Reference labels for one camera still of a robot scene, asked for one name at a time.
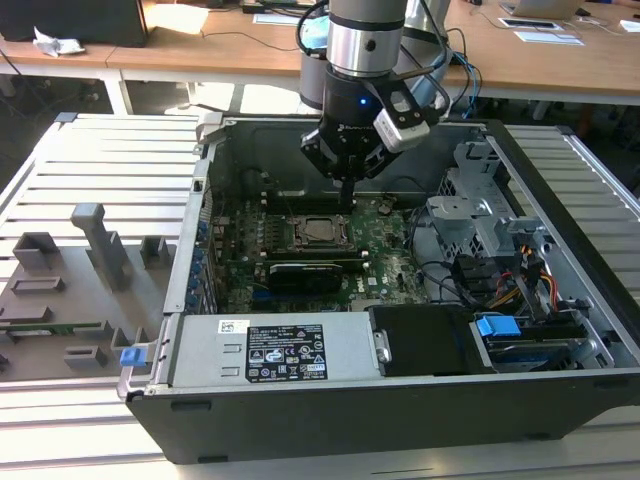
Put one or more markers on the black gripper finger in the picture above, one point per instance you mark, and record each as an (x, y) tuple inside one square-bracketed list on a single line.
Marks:
[(382, 160), (315, 145)]

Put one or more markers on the thin metal locking lever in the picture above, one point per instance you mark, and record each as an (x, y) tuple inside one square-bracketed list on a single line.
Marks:
[(320, 248)]

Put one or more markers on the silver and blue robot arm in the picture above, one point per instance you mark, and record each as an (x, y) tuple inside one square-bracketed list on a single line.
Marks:
[(365, 30)]

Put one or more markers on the CPU socket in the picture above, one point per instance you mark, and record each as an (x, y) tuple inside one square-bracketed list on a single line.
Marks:
[(297, 232)]

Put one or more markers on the black RAM slot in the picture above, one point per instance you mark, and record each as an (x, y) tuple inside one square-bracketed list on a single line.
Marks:
[(315, 262), (315, 254)]

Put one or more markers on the blue expansion slot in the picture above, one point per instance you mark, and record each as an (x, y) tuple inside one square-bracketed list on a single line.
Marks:
[(265, 299)]

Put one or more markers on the silver coin battery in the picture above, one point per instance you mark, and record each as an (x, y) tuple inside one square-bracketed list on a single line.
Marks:
[(386, 207)]

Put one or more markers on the metal drive cage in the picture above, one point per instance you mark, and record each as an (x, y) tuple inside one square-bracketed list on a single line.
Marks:
[(450, 225)]

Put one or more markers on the pale blue teach pendant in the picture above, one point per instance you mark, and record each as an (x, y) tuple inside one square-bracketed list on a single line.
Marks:
[(442, 62)]

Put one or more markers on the white paper sheet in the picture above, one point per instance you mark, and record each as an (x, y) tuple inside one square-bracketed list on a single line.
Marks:
[(631, 26), (275, 19), (547, 38)]

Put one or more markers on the green motherboard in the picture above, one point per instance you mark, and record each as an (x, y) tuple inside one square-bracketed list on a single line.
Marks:
[(380, 280)]

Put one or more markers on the black keyboard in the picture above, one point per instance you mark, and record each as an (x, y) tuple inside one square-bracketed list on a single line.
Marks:
[(270, 7)]

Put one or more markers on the black graphics card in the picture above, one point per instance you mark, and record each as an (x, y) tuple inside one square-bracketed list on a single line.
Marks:
[(305, 277)]

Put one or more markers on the wooden desk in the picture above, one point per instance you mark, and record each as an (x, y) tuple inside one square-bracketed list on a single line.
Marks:
[(550, 70), (200, 55)]

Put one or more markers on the black plastic shroud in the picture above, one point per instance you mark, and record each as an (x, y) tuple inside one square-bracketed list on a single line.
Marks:
[(425, 340)]

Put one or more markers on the white framed tablet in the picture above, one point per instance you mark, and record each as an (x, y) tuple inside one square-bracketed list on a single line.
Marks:
[(530, 24)]

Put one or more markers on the blue disk carrier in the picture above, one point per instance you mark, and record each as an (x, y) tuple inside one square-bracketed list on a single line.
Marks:
[(497, 327)]

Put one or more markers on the silver laptop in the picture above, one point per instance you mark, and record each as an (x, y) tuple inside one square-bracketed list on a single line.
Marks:
[(540, 6)]

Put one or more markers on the grey power supply unit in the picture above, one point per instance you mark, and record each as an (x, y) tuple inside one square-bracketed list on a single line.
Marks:
[(200, 350)]

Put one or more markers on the black PC case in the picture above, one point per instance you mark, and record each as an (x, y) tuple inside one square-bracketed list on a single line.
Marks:
[(350, 425)]

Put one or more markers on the black monitor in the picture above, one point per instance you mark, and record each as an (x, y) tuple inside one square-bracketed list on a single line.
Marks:
[(75, 20)]

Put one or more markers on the crumpled white paper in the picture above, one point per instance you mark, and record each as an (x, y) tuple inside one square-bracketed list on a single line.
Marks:
[(57, 45)]

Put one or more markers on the blue case latch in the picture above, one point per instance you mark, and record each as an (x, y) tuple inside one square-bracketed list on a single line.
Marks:
[(132, 357)]

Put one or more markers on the grey parts rack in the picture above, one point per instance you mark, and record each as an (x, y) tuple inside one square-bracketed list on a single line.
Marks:
[(75, 310)]

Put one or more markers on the green RAM stick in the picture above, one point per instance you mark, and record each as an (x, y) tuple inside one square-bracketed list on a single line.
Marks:
[(60, 329)]

